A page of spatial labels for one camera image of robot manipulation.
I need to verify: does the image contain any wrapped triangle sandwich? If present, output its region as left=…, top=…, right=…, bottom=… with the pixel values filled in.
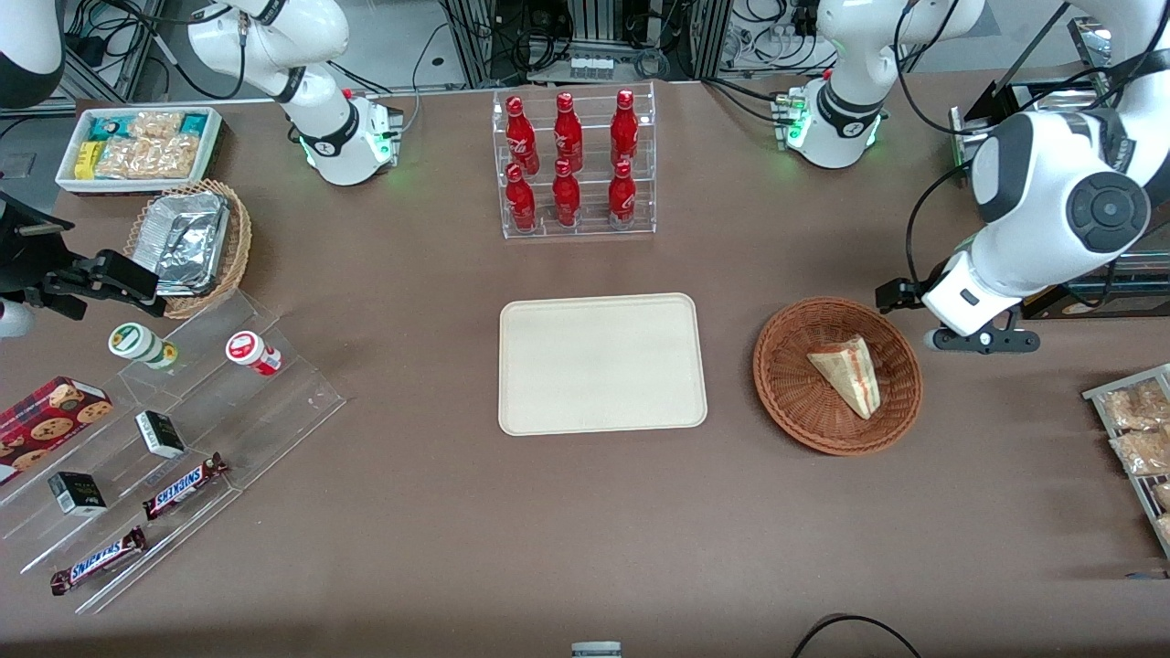
left=805, top=335, right=882, bottom=422

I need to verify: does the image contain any Snickers chocolate bar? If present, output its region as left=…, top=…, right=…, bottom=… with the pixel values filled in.
left=49, top=526, right=148, bottom=598
left=141, top=451, right=230, bottom=523

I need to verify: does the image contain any black camera cable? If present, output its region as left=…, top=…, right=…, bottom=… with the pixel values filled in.
left=905, top=163, right=975, bottom=286

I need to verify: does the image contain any metal wire snack rack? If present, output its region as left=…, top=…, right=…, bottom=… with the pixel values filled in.
left=1082, top=363, right=1170, bottom=560

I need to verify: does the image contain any green lidded cup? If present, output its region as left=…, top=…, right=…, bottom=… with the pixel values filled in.
left=108, top=322, right=180, bottom=372

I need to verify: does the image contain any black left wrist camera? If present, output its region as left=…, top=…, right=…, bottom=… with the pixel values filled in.
left=875, top=278, right=927, bottom=314

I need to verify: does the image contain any small black carton box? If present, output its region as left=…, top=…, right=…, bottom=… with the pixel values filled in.
left=134, top=409, right=187, bottom=461
left=47, top=471, right=109, bottom=518

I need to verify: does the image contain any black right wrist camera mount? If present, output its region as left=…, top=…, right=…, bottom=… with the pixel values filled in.
left=0, top=190, right=76, bottom=246

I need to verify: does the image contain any clear acrylic stepped shelf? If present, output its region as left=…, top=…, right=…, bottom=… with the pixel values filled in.
left=0, top=290, right=347, bottom=616

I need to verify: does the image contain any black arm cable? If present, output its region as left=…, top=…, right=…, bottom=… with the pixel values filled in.
left=55, top=0, right=252, bottom=103
left=894, top=0, right=1170, bottom=140

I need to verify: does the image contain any foil container stack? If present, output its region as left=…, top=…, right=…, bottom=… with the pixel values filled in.
left=144, top=191, right=231, bottom=297

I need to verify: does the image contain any red lidded cup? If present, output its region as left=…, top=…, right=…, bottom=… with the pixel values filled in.
left=225, top=330, right=283, bottom=378

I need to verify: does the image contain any black table cable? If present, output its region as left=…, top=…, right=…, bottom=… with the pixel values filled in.
left=790, top=613, right=925, bottom=658

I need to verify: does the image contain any red cola bottle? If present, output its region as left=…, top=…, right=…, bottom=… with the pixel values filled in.
left=505, top=95, right=541, bottom=175
left=551, top=159, right=582, bottom=228
left=607, top=160, right=638, bottom=230
left=610, top=88, right=640, bottom=168
left=553, top=91, right=585, bottom=173
left=505, top=163, right=538, bottom=233

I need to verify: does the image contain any light wicker basket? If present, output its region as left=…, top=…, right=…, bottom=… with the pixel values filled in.
left=122, top=179, right=253, bottom=321

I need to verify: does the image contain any clear rice cracker bag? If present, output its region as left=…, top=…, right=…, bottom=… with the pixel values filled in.
left=127, top=111, right=186, bottom=140
left=95, top=135, right=200, bottom=181

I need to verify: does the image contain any beige plastic tray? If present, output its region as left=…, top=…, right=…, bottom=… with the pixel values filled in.
left=497, top=292, right=709, bottom=438

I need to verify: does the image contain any clear acrylic bottle rack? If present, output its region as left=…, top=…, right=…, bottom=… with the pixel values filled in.
left=491, top=81, right=658, bottom=241

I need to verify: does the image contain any brown wicker basket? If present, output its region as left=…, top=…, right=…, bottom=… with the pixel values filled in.
left=752, top=296, right=924, bottom=457

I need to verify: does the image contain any white snack bin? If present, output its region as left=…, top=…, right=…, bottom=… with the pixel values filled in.
left=55, top=106, right=226, bottom=198

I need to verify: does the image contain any clear bagged snack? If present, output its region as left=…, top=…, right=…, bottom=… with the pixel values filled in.
left=1101, top=378, right=1170, bottom=432
left=1110, top=428, right=1170, bottom=477

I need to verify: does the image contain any red cookie box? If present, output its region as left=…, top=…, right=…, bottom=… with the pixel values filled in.
left=0, top=375, right=114, bottom=486

